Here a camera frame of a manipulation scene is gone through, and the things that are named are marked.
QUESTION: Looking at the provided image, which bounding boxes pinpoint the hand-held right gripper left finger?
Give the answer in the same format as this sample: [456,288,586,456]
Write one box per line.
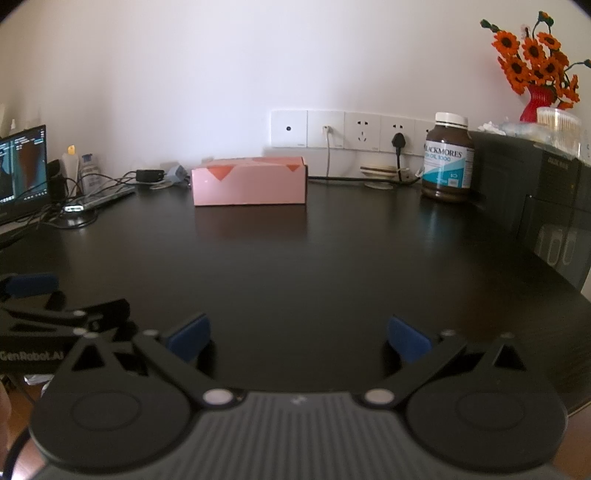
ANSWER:
[55,313,238,409]

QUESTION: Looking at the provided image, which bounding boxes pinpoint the black desktop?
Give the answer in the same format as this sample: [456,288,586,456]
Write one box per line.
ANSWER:
[0,178,591,416]

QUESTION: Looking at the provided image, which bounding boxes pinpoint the cotton swab box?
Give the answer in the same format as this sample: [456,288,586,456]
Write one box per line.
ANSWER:
[536,108,583,148]

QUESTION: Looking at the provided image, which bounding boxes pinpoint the red vase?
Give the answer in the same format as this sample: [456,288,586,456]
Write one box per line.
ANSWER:
[519,85,559,123]

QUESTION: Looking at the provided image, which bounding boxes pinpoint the pink cardboard box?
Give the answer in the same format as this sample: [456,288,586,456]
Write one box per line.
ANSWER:
[191,157,308,207]

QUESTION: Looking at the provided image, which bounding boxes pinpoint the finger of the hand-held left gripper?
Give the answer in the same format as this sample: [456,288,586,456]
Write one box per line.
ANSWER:
[0,298,132,344]
[0,272,66,315]

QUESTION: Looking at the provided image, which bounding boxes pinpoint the black smartphone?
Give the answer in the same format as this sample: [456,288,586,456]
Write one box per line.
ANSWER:
[62,187,137,214]

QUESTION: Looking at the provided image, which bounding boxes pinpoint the white wall socket panel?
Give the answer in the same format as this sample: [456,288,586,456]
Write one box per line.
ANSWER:
[270,108,439,152]

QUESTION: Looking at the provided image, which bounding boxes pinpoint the clear plastic tray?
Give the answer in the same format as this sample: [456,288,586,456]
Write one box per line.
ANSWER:
[478,117,543,139]

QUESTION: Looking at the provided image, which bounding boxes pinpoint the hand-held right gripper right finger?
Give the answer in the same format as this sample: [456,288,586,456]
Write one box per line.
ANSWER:
[358,315,539,409]

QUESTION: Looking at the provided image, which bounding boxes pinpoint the small clear bottle blue cap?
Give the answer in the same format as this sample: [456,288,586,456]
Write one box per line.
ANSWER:
[78,154,102,195]

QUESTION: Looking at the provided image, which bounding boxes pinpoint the white tube yellow cap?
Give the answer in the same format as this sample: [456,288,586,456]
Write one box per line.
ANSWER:
[62,145,81,199]

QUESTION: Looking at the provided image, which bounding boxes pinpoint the brown supplement bottle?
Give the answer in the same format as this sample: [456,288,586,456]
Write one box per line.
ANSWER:
[421,112,475,203]

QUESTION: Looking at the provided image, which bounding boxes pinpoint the orange artificial flowers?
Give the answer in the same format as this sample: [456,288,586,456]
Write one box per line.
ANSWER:
[480,10,591,110]

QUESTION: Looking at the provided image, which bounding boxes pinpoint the laptop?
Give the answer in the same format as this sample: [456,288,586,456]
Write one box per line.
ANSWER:
[0,124,51,238]

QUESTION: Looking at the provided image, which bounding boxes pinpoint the light blue power adapter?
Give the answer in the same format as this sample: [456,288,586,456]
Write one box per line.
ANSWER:
[165,165,191,188]

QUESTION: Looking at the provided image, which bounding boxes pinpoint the black storage cabinet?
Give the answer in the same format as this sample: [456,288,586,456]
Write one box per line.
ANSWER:
[468,130,591,291]

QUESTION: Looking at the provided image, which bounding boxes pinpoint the tangle of cables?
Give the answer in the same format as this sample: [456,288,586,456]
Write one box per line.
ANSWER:
[28,168,139,232]

